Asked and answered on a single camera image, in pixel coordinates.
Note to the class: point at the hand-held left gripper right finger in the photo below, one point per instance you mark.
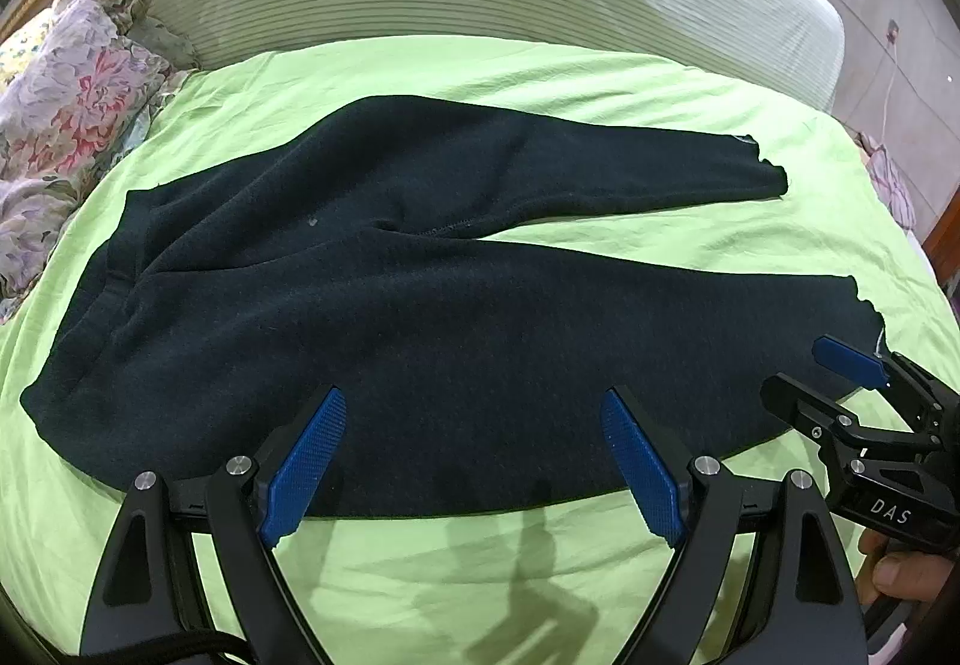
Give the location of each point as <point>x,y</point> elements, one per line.
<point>645,470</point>

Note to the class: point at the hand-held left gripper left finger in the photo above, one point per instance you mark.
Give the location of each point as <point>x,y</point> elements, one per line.
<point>307,462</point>

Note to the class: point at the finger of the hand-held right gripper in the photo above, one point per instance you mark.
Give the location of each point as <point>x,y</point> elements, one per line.
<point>814,414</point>
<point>851,359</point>

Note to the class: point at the dark fleece pants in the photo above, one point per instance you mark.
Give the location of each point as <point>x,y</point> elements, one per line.
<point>450,335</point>

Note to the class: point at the person's right hand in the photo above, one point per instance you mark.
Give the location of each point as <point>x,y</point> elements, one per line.
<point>915,579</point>

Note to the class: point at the brown wooden furniture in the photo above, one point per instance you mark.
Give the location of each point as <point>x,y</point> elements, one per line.
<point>946,245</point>

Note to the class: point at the green bed sheet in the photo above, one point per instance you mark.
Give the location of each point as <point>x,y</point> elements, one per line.
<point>420,582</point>

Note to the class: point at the pink floral cloth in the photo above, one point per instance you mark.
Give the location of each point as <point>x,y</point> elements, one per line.
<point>889,177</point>

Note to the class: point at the pink floral pillow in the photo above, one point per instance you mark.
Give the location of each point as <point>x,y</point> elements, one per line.
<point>67,95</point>

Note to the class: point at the green floral pillow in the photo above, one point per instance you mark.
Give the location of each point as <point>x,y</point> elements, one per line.
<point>142,27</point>

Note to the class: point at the yellow floral pillow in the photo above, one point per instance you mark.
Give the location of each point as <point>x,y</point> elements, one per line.
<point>22,46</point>

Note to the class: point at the wall socket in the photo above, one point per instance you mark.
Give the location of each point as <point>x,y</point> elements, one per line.
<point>894,31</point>

